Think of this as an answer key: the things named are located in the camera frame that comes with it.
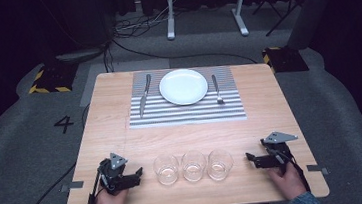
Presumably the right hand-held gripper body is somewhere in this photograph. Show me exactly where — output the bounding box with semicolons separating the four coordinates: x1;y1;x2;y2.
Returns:
258;129;302;171

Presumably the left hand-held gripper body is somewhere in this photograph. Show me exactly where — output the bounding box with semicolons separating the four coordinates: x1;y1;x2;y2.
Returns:
96;150;133;197

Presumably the person's right hand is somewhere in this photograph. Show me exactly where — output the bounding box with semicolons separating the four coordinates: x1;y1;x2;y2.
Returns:
266;160;309;204

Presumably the clear drinking glass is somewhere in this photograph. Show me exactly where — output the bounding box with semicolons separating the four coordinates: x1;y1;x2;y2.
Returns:
179;148;210;184
151;153;182;188
205;147;236;183

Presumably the grey tape strip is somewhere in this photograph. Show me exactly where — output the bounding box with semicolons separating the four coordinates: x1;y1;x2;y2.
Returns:
58;180;86;194
306;162;331;177

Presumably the grey striped placemat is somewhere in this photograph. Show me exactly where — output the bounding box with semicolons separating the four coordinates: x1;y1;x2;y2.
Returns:
123;62;248;132

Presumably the silver fork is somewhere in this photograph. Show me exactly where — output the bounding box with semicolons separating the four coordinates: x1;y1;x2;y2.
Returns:
211;73;226;107

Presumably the silver table knife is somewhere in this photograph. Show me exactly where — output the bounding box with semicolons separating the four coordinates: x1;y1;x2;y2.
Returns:
135;73;155;120

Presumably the black yellow striped stand base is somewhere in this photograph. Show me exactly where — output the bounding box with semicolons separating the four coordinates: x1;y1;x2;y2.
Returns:
261;43;310;76
26;61;81;97

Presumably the white round plate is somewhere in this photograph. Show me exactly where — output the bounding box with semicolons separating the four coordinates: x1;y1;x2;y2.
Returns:
157;65;210;109

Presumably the black tripod stand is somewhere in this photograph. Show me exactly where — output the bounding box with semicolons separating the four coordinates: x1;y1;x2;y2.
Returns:
251;0;315;39

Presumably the grey upright column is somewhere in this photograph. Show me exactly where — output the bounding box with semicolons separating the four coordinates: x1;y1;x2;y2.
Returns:
282;0;349;52

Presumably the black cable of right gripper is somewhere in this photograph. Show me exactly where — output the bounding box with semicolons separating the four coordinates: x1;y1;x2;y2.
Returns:
275;148;312;197

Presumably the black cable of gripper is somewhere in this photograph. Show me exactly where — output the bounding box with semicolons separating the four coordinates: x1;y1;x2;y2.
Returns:
83;168;107;204
275;148;312;197

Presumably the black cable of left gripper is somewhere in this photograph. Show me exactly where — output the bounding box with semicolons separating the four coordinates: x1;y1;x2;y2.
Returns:
83;168;107;204

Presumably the black floor cable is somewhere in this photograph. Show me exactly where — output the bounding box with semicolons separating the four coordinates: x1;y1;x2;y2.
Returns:
3;104;101;204

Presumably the bundle of floor cables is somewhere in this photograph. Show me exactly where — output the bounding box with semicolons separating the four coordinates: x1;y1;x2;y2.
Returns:
110;1;178;41

